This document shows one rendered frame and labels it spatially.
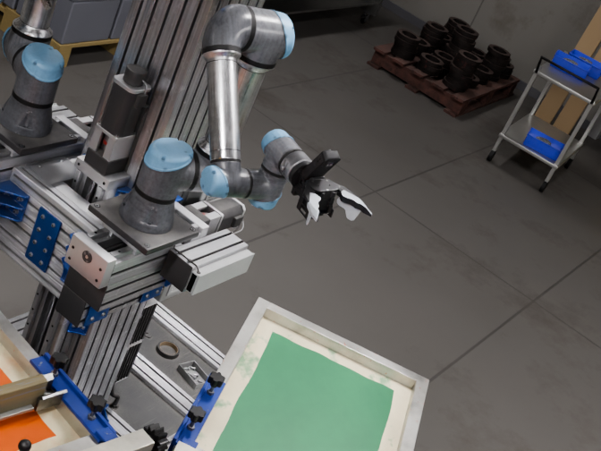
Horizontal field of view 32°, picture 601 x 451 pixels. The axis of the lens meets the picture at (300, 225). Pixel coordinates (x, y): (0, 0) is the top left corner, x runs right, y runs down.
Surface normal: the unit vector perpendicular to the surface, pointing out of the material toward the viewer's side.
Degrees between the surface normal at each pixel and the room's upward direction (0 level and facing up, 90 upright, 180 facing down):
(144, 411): 0
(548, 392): 0
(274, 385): 0
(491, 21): 90
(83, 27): 90
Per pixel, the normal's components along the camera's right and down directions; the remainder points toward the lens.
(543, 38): -0.54, 0.22
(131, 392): 0.37, -0.81
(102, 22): 0.76, 0.55
